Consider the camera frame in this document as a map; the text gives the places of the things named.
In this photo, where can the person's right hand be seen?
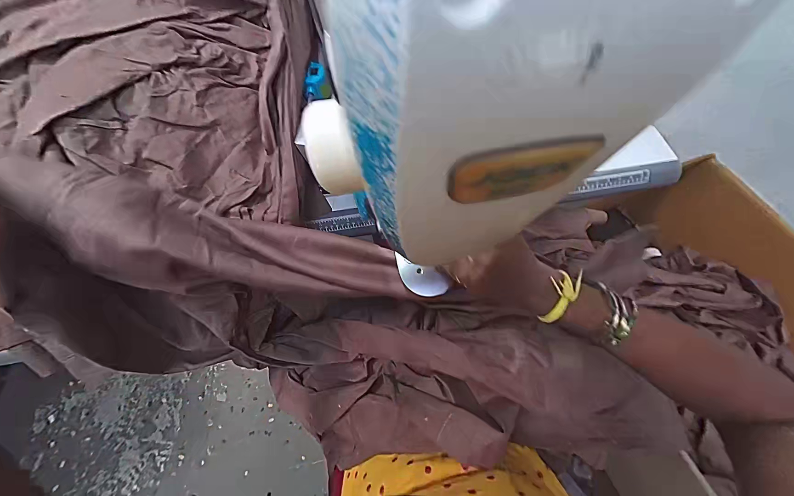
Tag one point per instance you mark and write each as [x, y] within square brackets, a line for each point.
[507, 274]

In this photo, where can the person's right fingers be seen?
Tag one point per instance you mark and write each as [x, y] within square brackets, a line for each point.
[464, 271]

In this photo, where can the white table with ruler strip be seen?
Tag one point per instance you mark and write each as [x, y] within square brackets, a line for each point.
[638, 165]

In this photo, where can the small blue plastic piece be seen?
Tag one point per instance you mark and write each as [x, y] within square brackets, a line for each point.
[315, 81]

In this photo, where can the brown fabric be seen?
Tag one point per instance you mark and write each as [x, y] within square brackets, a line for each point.
[300, 265]

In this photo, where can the person's right forearm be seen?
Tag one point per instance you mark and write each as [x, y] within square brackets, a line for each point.
[686, 358]

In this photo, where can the cardboard box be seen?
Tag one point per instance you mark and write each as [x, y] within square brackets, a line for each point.
[755, 227]

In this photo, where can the person's body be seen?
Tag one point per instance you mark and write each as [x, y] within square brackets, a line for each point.
[438, 477]

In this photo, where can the white blue speckled sewing machine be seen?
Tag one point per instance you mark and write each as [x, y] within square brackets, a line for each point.
[452, 124]

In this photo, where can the pile of crumpled brown cloth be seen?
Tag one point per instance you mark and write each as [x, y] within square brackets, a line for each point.
[721, 296]

